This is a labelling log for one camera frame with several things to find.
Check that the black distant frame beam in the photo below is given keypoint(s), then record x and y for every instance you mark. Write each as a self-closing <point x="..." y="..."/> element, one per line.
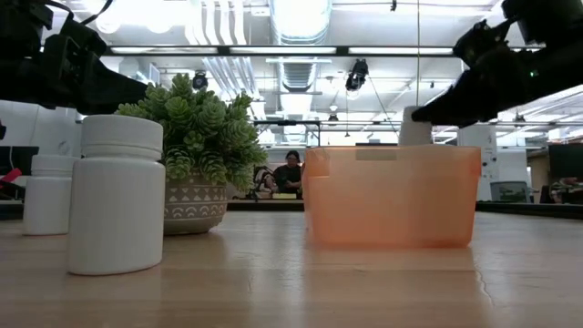
<point x="287" y="122"/>

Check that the green succulent in patterned pot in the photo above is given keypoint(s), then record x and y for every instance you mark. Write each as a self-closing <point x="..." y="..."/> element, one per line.
<point x="200" y="123"/>

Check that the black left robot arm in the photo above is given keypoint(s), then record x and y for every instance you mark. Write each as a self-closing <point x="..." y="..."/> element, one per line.
<point x="23" y="20"/>

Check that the silver ventilation duct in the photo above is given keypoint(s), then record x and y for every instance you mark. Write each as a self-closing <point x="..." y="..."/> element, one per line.
<point x="300" y="23"/>

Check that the black overhead light beam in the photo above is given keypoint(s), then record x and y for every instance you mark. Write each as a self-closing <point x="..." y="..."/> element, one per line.
<point x="341" y="51"/>

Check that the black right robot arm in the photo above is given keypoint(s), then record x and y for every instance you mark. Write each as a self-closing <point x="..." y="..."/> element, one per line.
<point x="546" y="18"/>

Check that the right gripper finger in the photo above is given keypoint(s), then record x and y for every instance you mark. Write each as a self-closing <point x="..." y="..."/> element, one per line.
<point x="460" y="107"/>

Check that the orange translucent plastic basket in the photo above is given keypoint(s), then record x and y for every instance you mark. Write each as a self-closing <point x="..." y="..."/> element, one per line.
<point x="391" y="205"/>

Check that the black table frame rail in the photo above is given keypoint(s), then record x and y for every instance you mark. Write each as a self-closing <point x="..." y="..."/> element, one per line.
<point x="264" y="206"/>

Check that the black monitor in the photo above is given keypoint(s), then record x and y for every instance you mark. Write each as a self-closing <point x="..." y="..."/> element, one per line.
<point x="18" y="157"/>
<point x="567" y="161"/>

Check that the black hanging spotlight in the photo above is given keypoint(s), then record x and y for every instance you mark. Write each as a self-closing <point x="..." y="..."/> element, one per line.
<point x="200" y="81"/>
<point x="356" y="75"/>

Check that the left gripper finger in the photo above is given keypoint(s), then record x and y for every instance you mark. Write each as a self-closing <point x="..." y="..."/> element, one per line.
<point x="109" y="95"/>

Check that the large white pill bottle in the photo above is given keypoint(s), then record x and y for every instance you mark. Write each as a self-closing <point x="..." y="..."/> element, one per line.
<point x="116" y="205"/>

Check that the person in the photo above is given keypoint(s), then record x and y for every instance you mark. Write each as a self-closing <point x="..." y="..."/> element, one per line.
<point x="287" y="177"/>

